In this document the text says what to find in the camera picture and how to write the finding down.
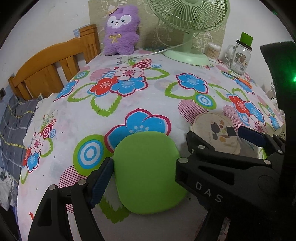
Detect green rounded pad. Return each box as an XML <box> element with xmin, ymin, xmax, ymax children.
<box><xmin>112</xmin><ymin>131</ymin><xmax>187</xmax><ymax>215</ymax></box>

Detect cream round compact case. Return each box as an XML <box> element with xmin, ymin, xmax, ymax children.
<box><xmin>190</xmin><ymin>113</ymin><xmax>241</xmax><ymax>155</ymax></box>

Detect glass mason jar mug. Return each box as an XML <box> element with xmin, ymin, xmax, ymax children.
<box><xmin>225</xmin><ymin>32</ymin><xmax>253</xmax><ymax>75</ymax></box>

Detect orange scissors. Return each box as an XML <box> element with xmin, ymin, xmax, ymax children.
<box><xmin>229</xmin><ymin>74</ymin><xmax>252</xmax><ymax>89</ymax></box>

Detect cotton swab container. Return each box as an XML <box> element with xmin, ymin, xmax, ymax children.
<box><xmin>204</xmin><ymin>42</ymin><xmax>221</xmax><ymax>62</ymax></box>

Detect floral tablecloth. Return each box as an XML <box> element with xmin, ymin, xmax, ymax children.
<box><xmin>18</xmin><ymin>50</ymin><xmax>284</xmax><ymax>240</ymax></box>

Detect green desk fan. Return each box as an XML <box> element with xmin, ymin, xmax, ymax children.
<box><xmin>148</xmin><ymin>0</ymin><xmax>230</xmax><ymax>66</ymax></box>

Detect plaid grey bedding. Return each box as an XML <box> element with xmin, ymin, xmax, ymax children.
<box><xmin>0</xmin><ymin>93</ymin><xmax>40</xmax><ymax>176</ymax></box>

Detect purple plush toy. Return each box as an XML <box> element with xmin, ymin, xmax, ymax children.
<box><xmin>103</xmin><ymin>5</ymin><xmax>140</xmax><ymax>56</ymax></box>

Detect white fan cable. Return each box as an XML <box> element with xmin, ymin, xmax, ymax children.
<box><xmin>125</xmin><ymin>32</ymin><xmax>200</xmax><ymax>58</ymax></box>

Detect beige cartoon wall board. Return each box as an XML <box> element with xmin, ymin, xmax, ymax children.
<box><xmin>89</xmin><ymin>1</ymin><xmax>227</xmax><ymax>52</ymax></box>

